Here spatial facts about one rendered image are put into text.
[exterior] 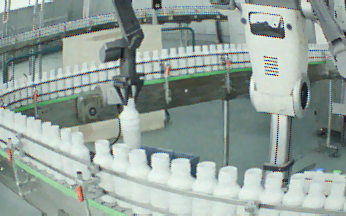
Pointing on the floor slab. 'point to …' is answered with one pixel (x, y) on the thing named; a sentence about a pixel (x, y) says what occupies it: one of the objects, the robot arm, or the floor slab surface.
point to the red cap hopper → (17, 30)
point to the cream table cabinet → (85, 48)
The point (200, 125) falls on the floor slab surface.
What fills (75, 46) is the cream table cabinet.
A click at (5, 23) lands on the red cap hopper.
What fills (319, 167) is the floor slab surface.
